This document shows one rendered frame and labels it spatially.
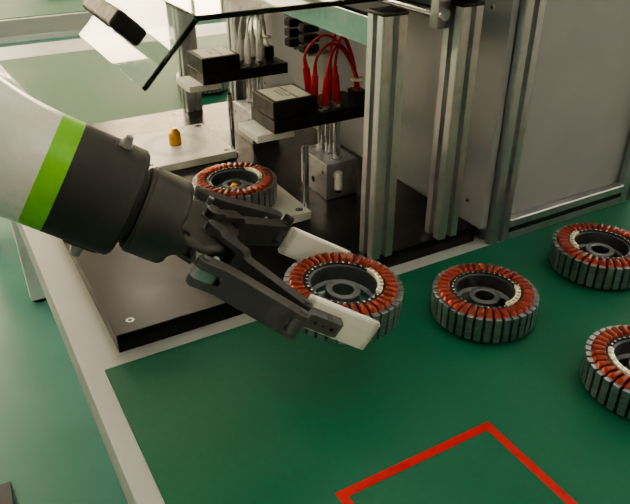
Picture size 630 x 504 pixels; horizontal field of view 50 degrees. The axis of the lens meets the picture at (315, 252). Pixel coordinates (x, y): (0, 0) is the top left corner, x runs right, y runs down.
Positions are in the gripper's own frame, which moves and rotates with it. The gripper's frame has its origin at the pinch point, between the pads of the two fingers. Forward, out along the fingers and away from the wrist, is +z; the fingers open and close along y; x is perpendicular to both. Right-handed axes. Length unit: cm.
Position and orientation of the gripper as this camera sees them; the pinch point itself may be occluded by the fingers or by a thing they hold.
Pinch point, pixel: (339, 290)
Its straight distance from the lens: 63.3
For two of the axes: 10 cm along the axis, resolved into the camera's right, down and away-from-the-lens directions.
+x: 5.0, -7.8, -3.7
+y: 1.6, 5.1, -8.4
